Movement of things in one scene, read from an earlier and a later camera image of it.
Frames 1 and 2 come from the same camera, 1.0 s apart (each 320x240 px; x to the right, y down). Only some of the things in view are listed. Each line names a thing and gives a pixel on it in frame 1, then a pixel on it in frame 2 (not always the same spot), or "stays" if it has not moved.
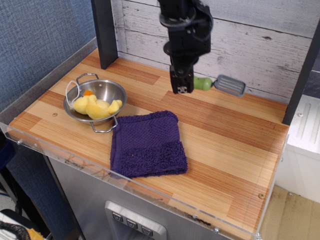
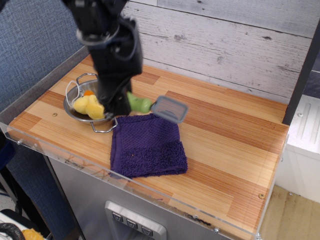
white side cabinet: [299, 172] stays
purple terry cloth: [147, 144] stays
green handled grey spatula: [222, 82] → [165, 107]
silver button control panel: [124, 223] stays
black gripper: [189, 34] → [115, 51]
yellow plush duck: [89, 104] stays
